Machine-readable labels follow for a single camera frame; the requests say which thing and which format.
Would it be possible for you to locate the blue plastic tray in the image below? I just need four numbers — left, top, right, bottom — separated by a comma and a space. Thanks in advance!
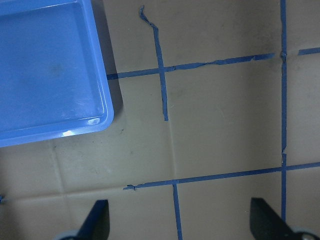
0, 0, 114, 147

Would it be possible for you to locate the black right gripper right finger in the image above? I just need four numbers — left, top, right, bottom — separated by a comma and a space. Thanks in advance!
250, 197, 296, 240

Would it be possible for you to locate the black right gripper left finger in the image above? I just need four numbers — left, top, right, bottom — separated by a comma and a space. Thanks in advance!
76, 199, 110, 240

